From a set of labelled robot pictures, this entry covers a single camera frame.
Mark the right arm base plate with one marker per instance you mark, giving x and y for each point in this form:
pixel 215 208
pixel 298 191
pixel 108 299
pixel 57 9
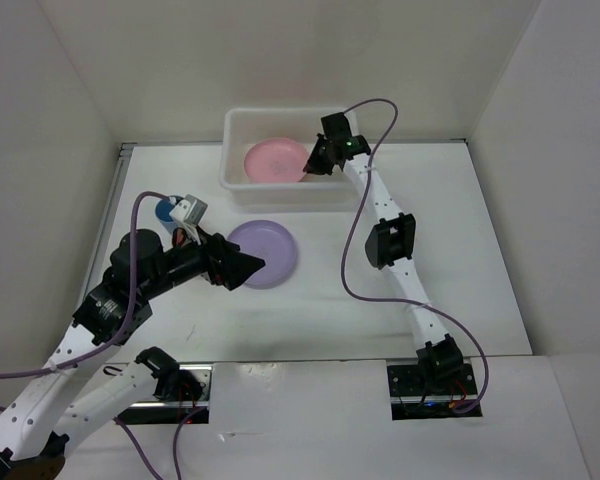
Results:
pixel 411 399

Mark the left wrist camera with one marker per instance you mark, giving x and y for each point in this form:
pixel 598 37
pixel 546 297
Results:
pixel 188 210

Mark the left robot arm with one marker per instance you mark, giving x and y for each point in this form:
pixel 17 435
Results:
pixel 50 419

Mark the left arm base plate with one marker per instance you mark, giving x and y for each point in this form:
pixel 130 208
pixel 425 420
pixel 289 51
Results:
pixel 191 392

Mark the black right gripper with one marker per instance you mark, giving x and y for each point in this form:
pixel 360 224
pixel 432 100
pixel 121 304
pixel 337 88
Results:
pixel 313 165

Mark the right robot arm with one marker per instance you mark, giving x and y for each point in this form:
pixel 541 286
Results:
pixel 389 246

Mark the clear plastic bin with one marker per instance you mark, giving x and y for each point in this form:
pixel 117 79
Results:
pixel 246 126

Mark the blue cup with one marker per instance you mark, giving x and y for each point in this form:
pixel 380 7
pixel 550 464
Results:
pixel 163 211

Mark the orange cup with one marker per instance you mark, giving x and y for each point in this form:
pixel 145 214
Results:
pixel 180 238

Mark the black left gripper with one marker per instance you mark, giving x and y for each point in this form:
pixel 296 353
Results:
pixel 222 261

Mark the purple plate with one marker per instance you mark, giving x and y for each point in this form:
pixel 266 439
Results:
pixel 271 242

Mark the pink plate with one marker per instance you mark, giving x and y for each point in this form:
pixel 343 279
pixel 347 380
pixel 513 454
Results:
pixel 276 160

